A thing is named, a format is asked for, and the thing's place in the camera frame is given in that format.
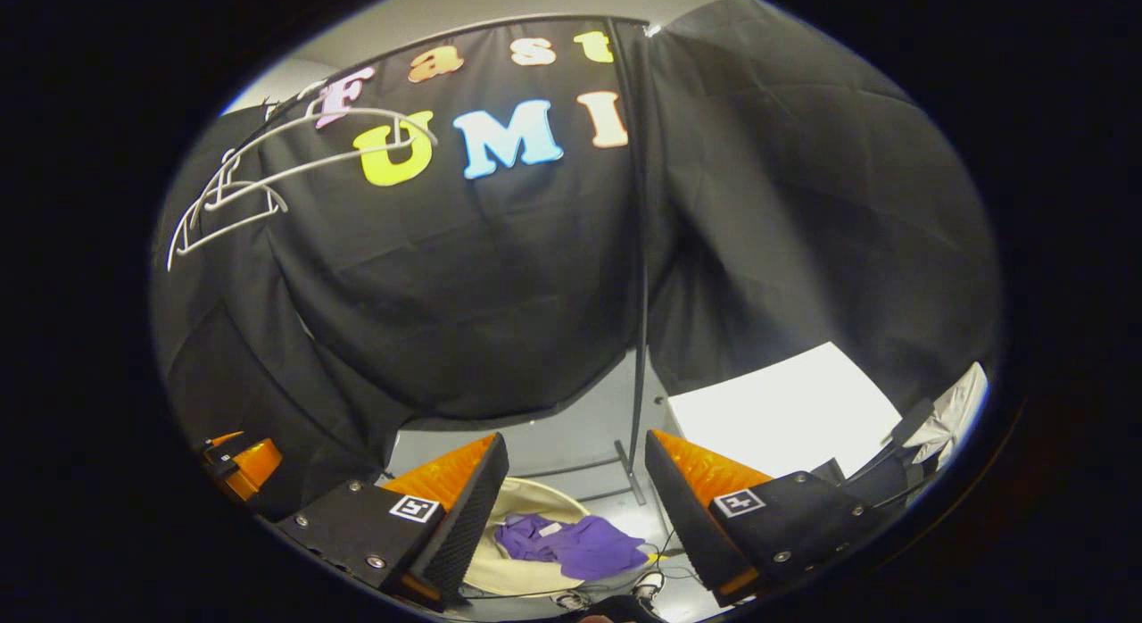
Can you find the beige laundry hamper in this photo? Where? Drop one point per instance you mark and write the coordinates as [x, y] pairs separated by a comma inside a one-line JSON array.
[[526, 498]]

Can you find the black clothes rack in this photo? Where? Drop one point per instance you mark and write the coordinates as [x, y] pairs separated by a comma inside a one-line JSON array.
[[641, 293]]

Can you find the white clothes hanger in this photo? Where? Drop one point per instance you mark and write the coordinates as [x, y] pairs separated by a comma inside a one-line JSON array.
[[384, 112], [232, 232]]

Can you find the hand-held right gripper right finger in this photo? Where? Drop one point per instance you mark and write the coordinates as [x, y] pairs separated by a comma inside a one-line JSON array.
[[687, 516]]

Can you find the crumpled white sheet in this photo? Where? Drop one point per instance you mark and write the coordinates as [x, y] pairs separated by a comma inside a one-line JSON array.
[[959, 413]]

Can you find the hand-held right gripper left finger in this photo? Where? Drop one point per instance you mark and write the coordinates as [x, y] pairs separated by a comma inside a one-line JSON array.
[[468, 516]]

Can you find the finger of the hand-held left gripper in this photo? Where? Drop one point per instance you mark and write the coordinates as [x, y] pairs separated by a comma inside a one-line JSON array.
[[254, 462]]

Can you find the white box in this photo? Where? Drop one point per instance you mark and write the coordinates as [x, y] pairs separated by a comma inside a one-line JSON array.
[[785, 418]]

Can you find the purple ribbed jacket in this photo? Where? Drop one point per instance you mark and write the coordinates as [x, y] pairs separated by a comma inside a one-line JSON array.
[[593, 547]]

